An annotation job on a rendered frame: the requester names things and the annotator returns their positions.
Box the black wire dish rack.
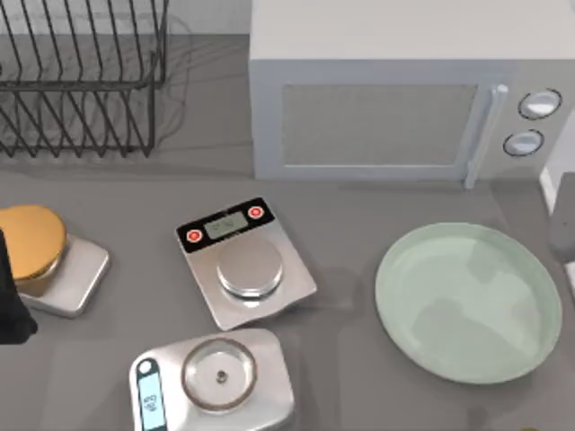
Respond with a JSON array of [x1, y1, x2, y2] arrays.
[[0, 0, 171, 159]]

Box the silver scale with red buttons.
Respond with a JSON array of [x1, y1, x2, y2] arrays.
[[175, 196, 318, 332]]

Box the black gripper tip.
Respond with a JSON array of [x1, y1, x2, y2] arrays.
[[0, 229, 39, 347]]

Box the silver scale with blue display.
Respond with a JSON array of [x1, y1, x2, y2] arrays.
[[128, 328, 297, 431]]

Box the small microwave knob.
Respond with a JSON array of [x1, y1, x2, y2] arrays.
[[502, 128, 545, 158]]

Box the silver scale with gold pan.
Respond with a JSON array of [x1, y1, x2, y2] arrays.
[[0, 205, 111, 320]]

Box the large microwave knob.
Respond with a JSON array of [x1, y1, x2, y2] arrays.
[[517, 88, 563, 120]]

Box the pale microwave oven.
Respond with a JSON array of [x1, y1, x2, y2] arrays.
[[248, 0, 575, 189]]

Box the pale green plate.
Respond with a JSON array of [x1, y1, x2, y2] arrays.
[[375, 222, 564, 385]]

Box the microwave door handle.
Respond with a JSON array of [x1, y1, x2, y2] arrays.
[[464, 84, 509, 189]]

